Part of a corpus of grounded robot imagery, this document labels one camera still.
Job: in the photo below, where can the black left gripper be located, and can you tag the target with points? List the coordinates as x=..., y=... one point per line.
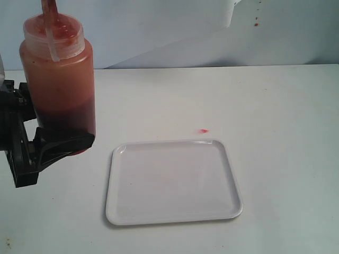
x=25, y=158

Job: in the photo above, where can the red sauce squeeze bottle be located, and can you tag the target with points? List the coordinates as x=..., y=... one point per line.
x=58, y=64

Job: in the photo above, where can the small red table stain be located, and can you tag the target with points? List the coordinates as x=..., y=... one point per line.
x=202, y=131

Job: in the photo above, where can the white rectangular plastic tray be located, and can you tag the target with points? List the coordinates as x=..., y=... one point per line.
x=165, y=182

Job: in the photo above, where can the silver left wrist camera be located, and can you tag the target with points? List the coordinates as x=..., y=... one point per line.
x=2, y=75

